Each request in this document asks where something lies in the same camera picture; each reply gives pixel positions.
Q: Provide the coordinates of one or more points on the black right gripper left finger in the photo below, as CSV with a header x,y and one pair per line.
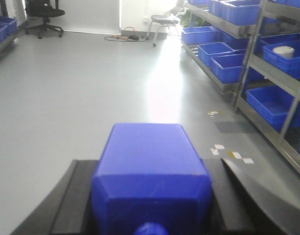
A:
x,y
67,209

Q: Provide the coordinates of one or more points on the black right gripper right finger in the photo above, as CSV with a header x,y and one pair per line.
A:
x,y
241,206

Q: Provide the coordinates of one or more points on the blue bottle part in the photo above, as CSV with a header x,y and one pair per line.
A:
x,y
150,181

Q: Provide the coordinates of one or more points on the right side steel shelf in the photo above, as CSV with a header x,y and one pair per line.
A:
x,y
266,86

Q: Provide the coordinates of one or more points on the stainless steel shelf rack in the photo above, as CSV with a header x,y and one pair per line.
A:
x,y
8,31

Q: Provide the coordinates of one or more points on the white tape roll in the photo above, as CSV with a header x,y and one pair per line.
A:
x,y
284,51

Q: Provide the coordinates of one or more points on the grey metal chair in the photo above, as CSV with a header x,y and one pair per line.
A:
x,y
167,20

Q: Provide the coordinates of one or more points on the black office chair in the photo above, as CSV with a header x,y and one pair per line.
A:
x,y
43,9

